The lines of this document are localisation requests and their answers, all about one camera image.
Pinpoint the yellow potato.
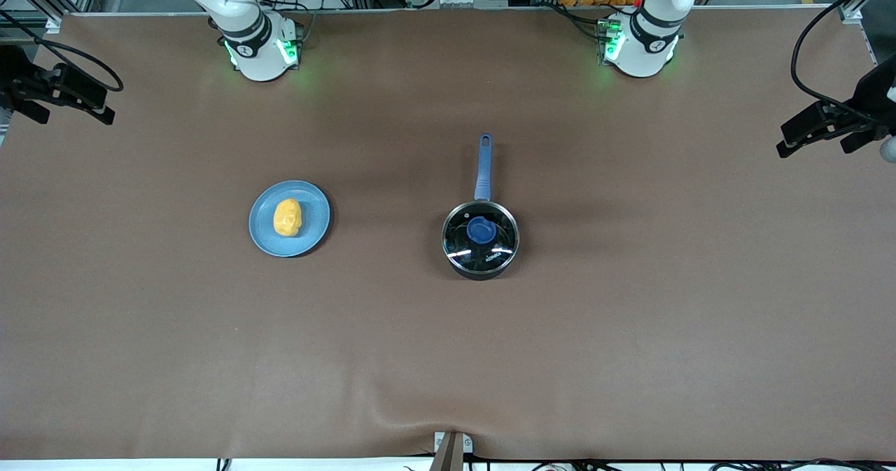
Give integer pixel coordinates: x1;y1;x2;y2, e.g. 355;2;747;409
273;199;303;238

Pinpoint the glass lid with blue knob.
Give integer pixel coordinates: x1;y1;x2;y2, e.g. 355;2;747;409
442;201;520;276

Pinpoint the blue round plate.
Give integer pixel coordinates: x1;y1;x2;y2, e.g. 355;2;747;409
248;180;331;258

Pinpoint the brown table cloth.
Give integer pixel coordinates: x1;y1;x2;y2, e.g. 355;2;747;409
0;8;896;462

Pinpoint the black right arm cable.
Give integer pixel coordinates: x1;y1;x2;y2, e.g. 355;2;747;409
0;10;125;94

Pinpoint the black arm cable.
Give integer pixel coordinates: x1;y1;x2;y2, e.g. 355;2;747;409
790;0;896;118
0;10;125;94

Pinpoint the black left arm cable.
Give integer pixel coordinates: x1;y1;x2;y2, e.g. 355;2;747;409
790;0;896;118

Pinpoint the dark pot with blue handle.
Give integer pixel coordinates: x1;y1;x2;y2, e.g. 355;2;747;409
441;133;521;281

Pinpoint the metal bracket with post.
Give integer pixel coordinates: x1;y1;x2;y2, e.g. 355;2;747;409
428;430;475;471

